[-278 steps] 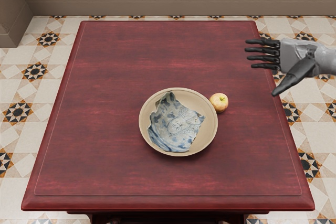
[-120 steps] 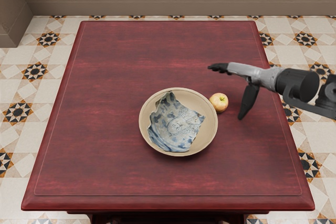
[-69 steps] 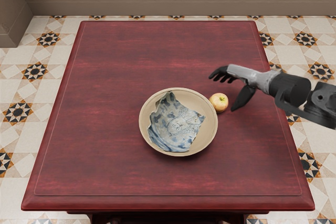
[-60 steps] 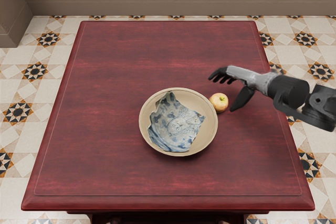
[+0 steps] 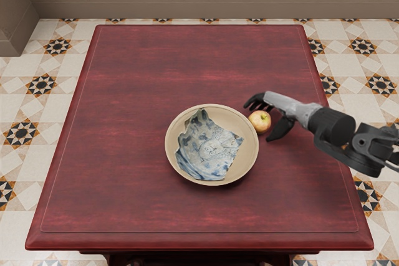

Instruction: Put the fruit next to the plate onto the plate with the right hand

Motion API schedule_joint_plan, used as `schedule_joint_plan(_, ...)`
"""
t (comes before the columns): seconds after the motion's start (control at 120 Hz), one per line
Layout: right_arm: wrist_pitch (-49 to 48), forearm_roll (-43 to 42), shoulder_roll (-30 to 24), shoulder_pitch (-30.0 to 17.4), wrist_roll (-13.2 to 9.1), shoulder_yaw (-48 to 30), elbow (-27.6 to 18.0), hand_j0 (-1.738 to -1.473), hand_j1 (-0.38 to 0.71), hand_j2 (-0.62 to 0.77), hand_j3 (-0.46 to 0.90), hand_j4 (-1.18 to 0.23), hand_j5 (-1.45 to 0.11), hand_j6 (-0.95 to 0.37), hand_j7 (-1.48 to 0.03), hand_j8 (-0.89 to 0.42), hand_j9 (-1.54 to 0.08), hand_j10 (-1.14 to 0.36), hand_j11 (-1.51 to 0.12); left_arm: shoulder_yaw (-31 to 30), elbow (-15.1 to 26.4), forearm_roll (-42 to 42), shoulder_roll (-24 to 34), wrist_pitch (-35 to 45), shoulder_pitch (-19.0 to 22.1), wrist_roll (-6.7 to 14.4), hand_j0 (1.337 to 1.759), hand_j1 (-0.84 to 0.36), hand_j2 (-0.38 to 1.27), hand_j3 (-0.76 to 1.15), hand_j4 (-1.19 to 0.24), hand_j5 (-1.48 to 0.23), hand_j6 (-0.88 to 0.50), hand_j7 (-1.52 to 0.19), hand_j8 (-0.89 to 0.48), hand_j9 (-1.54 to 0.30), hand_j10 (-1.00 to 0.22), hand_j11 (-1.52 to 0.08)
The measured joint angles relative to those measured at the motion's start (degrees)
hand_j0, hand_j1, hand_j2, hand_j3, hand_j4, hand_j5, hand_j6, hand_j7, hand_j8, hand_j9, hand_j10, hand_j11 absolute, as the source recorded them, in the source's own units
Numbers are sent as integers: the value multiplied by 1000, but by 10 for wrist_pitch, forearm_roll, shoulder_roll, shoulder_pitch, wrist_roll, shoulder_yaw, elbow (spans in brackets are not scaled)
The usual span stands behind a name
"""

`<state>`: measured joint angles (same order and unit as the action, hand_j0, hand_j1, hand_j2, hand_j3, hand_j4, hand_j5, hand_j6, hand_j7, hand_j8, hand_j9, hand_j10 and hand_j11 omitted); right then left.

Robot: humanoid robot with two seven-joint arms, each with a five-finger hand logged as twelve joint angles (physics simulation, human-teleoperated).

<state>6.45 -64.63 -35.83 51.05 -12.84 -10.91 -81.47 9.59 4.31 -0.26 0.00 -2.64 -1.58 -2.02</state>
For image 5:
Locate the yellow-red apple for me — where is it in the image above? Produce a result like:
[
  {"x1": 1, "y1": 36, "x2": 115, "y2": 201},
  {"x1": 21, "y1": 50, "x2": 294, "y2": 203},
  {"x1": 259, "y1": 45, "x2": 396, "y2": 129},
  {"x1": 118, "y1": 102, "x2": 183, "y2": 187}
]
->
[{"x1": 248, "y1": 110, "x2": 272, "y2": 135}]

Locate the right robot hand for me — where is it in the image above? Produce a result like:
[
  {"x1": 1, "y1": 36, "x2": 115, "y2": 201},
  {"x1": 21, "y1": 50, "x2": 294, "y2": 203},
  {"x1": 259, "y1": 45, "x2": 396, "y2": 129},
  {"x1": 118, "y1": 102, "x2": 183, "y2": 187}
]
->
[{"x1": 243, "y1": 90, "x2": 322, "y2": 143}]

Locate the beige plate with blue pattern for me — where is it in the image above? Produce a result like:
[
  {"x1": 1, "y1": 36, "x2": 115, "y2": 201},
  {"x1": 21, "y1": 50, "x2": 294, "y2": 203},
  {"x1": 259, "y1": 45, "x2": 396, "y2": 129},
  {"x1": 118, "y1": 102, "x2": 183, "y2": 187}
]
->
[{"x1": 164, "y1": 103, "x2": 260, "y2": 186}]

